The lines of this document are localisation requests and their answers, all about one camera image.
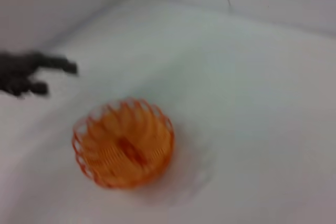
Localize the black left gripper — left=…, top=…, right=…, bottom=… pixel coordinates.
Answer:
left=0, top=49, right=79, bottom=100

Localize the orange wire coil basket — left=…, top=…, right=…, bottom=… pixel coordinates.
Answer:
left=70, top=97, right=175, bottom=189

